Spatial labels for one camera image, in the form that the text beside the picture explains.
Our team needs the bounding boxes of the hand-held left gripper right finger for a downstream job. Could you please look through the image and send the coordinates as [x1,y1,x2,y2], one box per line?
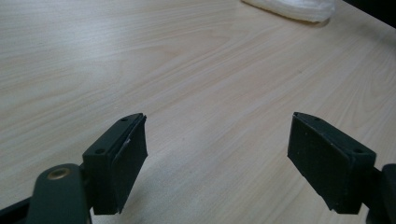
[287,111,377,216]

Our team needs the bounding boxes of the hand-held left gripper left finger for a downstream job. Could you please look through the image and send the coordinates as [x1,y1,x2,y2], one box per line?
[81,112,149,217]

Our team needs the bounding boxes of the white towel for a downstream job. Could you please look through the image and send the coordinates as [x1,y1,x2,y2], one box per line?
[241,0,336,23]

